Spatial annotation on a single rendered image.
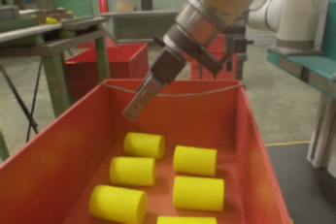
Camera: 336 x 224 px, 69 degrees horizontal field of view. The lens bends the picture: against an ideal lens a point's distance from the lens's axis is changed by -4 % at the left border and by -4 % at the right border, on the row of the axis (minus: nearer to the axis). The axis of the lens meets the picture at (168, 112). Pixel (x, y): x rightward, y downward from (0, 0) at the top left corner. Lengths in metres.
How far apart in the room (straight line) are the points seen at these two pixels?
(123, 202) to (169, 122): 0.34
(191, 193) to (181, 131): 0.29
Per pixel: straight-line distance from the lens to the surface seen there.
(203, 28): 0.48
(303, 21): 1.14
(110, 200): 0.56
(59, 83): 0.84
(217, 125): 0.79
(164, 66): 0.47
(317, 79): 0.94
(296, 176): 1.28
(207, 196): 0.56
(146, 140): 0.74
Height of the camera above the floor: 1.06
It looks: 24 degrees down
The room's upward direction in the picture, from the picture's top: 2 degrees counter-clockwise
